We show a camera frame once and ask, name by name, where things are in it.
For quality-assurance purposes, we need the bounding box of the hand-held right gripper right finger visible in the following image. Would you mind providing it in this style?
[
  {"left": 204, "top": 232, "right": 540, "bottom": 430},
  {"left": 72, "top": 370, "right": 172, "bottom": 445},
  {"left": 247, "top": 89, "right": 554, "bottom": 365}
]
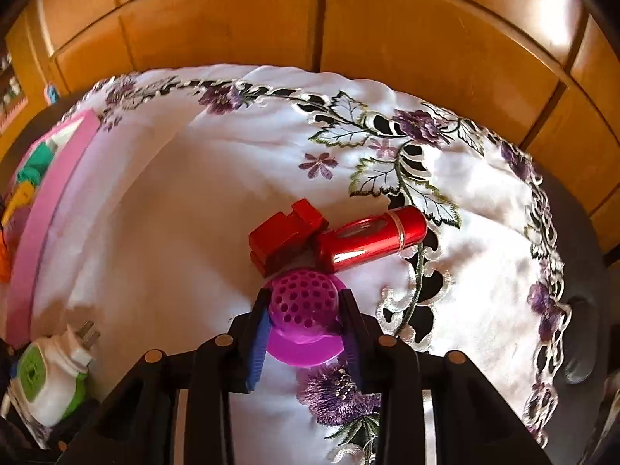
[{"left": 338, "top": 288, "right": 553, "bottom": 465}]

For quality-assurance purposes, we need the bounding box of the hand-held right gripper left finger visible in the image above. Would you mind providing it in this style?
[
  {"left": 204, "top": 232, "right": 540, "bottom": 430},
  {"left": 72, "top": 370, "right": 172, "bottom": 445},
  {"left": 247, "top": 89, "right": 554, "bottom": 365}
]
[{"left": 55, "top": 288, "right": 272, "bottom": 465}]

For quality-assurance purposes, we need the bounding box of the purple perforated toy strainer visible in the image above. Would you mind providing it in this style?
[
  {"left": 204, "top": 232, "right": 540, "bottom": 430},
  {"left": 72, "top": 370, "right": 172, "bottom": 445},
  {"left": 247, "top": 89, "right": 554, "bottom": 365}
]
[{"left": 262, "top": 269, "right": 348, "bottom": 368}]

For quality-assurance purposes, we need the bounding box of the pink box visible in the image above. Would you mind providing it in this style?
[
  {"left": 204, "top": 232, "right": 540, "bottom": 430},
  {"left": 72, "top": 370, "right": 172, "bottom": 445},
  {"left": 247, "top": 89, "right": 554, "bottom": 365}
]
[{"left": 0, "top": 108, "right": 102, "bottom": 350}]

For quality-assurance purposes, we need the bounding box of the yellow plastic toy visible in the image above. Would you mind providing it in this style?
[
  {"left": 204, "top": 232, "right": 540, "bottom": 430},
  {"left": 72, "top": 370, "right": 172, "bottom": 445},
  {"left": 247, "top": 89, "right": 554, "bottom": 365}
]
[{"left": 1, "top": 181, "right": 37, "bottom": 226}]

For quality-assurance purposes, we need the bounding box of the green plastic toy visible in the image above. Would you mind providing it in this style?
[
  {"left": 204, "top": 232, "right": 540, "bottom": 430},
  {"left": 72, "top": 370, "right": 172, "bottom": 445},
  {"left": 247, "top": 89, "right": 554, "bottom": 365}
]
[{"left": 14, "top": 141, "right": 54, "bottom": 185}]

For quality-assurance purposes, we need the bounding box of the red flashlight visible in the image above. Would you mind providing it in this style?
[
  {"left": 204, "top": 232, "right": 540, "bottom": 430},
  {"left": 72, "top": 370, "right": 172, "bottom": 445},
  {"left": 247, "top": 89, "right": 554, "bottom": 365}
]
[{"left": 312, "top": 206, "right": 428, "bottom": 274}]

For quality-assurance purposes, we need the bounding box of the red toy block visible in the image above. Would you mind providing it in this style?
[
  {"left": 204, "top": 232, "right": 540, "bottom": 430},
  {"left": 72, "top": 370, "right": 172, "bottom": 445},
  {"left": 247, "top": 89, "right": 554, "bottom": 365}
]
[{"left": 248, "top": 198, "right": 329, "bottom": 276}]

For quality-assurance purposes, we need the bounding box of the white floral embroidered tablecloth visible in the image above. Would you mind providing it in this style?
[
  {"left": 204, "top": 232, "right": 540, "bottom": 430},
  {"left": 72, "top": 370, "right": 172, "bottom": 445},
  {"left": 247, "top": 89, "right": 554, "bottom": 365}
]
[{"left": 0, "top": 63, "right": 567, "bottom": 465}]

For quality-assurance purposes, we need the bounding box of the white plug-in device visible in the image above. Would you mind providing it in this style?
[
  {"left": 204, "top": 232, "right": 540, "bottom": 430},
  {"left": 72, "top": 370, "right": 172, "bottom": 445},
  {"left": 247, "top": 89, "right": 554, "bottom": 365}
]
[{"left": 5, "top": 320, "right": 102, "bottom": 427}]

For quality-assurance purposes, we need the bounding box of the black round cushion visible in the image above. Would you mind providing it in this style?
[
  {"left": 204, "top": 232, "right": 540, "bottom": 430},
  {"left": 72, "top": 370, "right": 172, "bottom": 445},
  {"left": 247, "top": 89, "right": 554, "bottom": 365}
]
[{"left": 562, "top": 295, "right": 599, "bottom": 383}]

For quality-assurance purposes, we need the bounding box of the pink toothed object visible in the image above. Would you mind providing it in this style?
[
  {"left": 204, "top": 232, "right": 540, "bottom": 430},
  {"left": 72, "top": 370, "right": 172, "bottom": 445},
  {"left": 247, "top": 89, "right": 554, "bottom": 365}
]
[{"left": 0, "top": 97, "right": 27, "bottom": 131}]

